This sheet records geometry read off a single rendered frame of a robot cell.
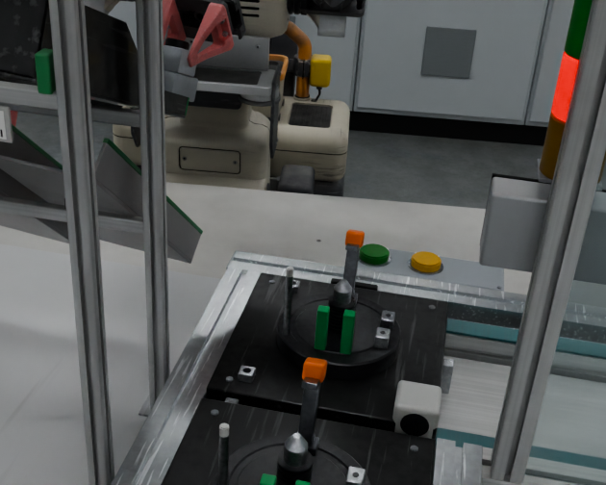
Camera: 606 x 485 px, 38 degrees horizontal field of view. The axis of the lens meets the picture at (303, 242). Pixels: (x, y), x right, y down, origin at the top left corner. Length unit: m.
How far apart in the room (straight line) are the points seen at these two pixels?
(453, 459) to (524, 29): 3.28
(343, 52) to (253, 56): 2.42
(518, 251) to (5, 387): 0.65
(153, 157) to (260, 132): 0.85
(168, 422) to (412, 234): 0.69
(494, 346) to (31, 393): 0.56
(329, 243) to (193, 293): 0.26
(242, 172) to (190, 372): 0.82
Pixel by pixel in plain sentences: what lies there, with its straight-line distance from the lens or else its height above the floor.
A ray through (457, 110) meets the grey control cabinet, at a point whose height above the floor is 0.15.
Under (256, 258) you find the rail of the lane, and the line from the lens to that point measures 1.16.
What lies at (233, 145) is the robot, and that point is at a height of 0.88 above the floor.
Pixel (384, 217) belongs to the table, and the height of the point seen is 0.86.
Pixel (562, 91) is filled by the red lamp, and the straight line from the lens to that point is 0.71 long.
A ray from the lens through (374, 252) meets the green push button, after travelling 1.17.
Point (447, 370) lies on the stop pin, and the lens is 0.99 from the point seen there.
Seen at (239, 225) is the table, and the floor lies 0.86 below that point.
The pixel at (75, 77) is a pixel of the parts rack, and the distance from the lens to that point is 0.68.
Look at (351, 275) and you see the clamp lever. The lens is 1.01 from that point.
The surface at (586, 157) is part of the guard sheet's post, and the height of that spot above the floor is 1.29.
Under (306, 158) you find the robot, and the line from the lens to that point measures 1.97.
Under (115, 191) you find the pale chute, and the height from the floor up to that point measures 1.16.
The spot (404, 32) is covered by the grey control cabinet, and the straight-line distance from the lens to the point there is 3.99.
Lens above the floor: 1.55
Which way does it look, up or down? 29 degrees down
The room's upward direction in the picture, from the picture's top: 4 degrees clockwise
